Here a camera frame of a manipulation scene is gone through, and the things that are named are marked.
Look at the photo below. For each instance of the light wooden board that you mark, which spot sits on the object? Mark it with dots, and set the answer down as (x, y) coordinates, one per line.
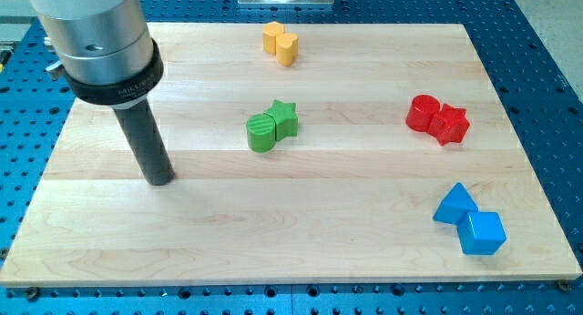
(350, 199)

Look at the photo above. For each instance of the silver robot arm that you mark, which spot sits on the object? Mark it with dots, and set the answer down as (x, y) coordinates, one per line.
(108, 58)

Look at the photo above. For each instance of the yellow hexagon block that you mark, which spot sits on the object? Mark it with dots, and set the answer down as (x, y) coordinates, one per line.
(270, 31)

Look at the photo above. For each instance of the blue triangle block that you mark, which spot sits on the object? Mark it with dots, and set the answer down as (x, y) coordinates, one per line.
(455, 205)

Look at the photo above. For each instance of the red star block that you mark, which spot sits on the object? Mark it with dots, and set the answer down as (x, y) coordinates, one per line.
(449, 125)

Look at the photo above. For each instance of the green star block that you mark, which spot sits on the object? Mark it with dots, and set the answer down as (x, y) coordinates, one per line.
(285, 118)

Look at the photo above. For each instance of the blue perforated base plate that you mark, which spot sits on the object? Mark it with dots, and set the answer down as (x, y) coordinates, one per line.
(544, 110)

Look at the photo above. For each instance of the green cylinder block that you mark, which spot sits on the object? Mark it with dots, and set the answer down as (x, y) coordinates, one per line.
(261, 133)

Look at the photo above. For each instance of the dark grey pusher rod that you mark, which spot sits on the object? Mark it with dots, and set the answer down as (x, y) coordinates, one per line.
(142, 134)

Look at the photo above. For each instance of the blue cube block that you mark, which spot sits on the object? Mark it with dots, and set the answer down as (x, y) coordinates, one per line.
(481, 233)

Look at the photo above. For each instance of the red cylinder block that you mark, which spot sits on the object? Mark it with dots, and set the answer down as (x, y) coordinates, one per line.
(421, 112)

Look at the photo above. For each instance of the black collar tool mount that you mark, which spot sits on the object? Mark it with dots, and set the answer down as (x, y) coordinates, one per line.
(122, 92)

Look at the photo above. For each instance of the yellow heart block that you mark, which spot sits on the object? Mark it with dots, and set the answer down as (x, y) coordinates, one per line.
(287, 48)

